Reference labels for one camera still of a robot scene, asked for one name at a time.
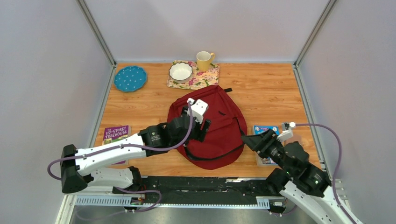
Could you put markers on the white scalloped bowl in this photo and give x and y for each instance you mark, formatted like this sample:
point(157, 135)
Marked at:
point(180, 72)

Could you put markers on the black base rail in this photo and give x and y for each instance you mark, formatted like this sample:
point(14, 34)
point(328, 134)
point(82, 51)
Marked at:
point(209, 191)

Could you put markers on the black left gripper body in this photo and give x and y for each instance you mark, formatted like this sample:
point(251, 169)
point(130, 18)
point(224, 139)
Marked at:
point(200, 134)

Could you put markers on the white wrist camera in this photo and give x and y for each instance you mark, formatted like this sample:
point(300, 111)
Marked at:
point(287, 131)
point(198, 109)

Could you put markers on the red backpack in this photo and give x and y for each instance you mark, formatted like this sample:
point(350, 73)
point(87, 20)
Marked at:
point(223, 144)

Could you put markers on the yellow mug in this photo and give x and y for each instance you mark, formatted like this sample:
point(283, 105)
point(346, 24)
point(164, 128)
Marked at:
point(204, 60)

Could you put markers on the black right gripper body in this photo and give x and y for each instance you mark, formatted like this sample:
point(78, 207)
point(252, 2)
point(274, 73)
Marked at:
point(271, 149)

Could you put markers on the blue polka dot plate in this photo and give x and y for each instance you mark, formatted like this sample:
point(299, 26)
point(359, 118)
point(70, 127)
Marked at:
point(130, 79)

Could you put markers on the floral serving tray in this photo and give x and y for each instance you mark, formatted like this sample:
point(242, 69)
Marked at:
point(199, 79)

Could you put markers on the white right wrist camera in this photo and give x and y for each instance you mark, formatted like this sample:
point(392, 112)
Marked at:
point(287, 131)

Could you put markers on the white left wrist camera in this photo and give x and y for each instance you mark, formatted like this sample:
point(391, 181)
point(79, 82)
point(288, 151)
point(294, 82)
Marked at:
point(198, 109)

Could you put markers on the brown leather wallet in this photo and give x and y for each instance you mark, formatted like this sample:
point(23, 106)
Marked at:
point(294, 138)

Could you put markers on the blue comic book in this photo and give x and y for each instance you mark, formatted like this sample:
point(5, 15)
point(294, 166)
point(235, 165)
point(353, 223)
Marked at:
point(258, 130)

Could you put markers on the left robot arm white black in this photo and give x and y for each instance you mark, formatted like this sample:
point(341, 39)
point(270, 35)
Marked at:
point(85, 167)

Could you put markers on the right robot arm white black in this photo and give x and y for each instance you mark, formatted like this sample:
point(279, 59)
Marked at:
point(295, 178)

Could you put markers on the purple treehouse book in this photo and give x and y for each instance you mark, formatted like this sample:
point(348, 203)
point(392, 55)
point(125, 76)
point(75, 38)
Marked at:
point(114, 134)

